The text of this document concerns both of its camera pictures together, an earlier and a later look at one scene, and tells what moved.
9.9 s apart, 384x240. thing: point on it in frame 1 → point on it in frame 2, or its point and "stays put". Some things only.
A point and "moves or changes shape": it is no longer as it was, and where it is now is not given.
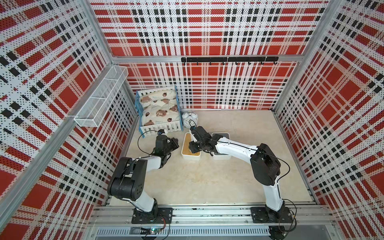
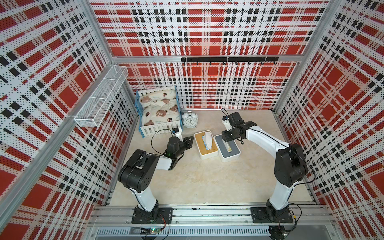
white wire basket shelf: [93, 111] stays put
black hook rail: [223, 59] stays put
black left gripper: [174, 141] → [188, 143]
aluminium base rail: [315, 221] stays put
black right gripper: [192, 147] → [225, 136]
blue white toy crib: [158, 108] stays put
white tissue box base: [192, 158] → [210, 156]
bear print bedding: [159, 107] stays put
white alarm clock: [190, 119] stays put
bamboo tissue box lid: [186, 138] moves or changes shape
